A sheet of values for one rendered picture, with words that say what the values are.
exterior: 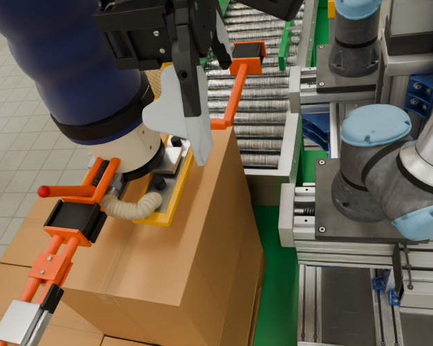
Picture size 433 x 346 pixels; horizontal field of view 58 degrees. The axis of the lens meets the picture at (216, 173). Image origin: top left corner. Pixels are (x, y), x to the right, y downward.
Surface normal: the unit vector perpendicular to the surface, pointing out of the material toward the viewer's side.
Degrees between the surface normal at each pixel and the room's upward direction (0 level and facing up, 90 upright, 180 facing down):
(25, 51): 68
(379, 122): 7
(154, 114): 57
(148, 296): 0
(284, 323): 0
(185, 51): 45
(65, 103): 79
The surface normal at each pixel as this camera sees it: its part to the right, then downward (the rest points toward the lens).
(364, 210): -0.39, 0.53
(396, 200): -0.91, 0.15
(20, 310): -0.22, -0.63
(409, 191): -0.76, 0.40
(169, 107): -0.25, 0.30
